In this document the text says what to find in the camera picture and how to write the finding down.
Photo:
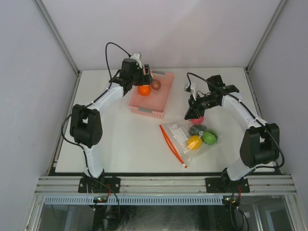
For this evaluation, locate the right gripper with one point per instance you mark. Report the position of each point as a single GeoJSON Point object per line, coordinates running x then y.
{"type": "Point", "coordinates": [195, 111]}

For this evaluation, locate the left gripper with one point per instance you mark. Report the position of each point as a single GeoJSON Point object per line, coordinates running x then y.
{"type": "Point", "coordinates": [145, 80]}

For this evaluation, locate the fake peach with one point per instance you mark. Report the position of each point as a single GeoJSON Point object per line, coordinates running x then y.
{"type": "Point", "coordinates": [147, 72]}

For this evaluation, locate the fake orange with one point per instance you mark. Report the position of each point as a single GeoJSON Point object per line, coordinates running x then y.
{"type": "Point", "coordinates": [144, 90]}

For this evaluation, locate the fake brown pink fruit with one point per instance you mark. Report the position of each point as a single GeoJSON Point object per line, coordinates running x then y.
{"type": "Point", "coordinates": [155, 84]}

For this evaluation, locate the clear zip top bag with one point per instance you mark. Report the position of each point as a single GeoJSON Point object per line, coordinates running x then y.
{"type": "Point", "coordinates": [187, 139]}

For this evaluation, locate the fake yellow lemon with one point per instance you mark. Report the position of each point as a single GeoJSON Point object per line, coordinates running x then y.
{"type": "Point", "coordinates": [194, 142]}

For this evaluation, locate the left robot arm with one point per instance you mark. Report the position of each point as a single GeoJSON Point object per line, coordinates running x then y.
{"type": "Point", "coordinates": [86, 126]}

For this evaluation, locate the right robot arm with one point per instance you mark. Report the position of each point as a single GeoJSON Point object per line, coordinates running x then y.
{"type": "Point", "coordinates": [260, 145]}

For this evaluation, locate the fake red fruit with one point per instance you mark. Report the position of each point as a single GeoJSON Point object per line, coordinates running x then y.
{"type": "Point", "coordinates": [197, 121]}

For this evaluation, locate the fake dark green avocado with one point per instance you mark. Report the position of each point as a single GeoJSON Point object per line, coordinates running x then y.
{"type": "Point", "coordinates": [197, 130]}

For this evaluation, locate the fake green fruit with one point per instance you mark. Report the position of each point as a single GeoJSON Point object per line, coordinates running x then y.
{"type": "Point", "coordinates": [210, 137]}

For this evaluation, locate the pink plastic basket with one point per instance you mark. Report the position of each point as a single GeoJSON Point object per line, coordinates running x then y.
{"type": "Point", "coordinates": [155, 104]}

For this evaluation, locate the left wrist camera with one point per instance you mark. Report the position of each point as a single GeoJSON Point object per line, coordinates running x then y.
{"type": "Point", "coordinates": [137, 56]}

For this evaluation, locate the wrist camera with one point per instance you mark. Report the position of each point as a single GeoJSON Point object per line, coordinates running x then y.
{"type": "Point", "coordinates": [190, 87]}
{"type": "Point", "coordinates": [137, 56]}

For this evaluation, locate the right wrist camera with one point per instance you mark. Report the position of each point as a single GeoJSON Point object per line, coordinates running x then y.
{"type": "Point", "coordinates": [190, 87]}

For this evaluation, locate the right aluminium corner post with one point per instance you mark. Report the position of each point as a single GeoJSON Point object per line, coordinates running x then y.
{"type": "Point", "coordinates": [276, 15]}

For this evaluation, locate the aluminium corner post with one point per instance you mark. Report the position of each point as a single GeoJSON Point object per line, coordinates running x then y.
{"type": "Point", "coordinates": [276, 15]}
{"type": "Point", "coordinates": [56, 34]}

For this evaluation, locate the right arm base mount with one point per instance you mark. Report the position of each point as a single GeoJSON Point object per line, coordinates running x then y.
{"type": "Point", "coordinates": [216, 185]}

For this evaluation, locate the left aluminium corner post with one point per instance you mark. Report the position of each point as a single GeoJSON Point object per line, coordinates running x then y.
{"type": "Point", "coordinates": [56, 34]}

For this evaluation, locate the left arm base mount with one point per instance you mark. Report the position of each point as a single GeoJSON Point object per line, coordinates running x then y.
{"type": "Point", "coordinates": [103, 185]}

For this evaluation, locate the aluminium front rail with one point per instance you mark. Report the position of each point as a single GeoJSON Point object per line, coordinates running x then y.
{"type": "Point", "coordinates": [177, 185]}

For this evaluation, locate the slotted cable duct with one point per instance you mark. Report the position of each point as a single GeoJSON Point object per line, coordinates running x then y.
{"type": "Point", "coordinates": [134, 200]}

